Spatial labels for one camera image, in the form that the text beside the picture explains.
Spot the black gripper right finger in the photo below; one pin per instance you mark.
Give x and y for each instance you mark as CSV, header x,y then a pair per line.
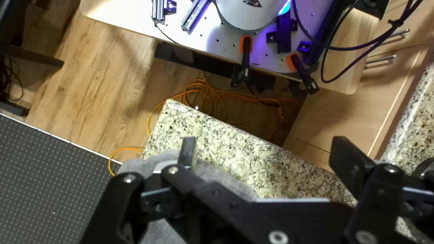
x,y
357,164

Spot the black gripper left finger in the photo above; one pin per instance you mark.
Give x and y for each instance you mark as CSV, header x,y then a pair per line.
x,y
185,151

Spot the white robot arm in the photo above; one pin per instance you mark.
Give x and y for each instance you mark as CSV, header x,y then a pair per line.
x,y
246,14

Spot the granite speckled countertop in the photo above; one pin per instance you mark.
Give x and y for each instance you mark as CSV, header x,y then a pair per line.
x,y
205,86

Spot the white perforated mounting plate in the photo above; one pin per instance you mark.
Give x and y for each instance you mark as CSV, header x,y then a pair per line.
x,y
217,42

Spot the black perforated panel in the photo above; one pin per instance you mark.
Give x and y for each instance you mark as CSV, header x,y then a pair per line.
x,y
41,190

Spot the white table with electronics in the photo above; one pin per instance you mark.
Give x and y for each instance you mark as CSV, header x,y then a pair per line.
x,y
117,14

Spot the aluminium extrusion rail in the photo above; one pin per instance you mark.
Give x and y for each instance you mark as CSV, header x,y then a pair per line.
x,y
159,10
194,15

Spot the purple bracket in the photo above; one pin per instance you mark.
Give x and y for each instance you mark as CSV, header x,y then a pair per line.
x,y
282,34

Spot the black desk frame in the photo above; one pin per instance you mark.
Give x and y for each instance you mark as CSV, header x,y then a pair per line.
x,y
27,54

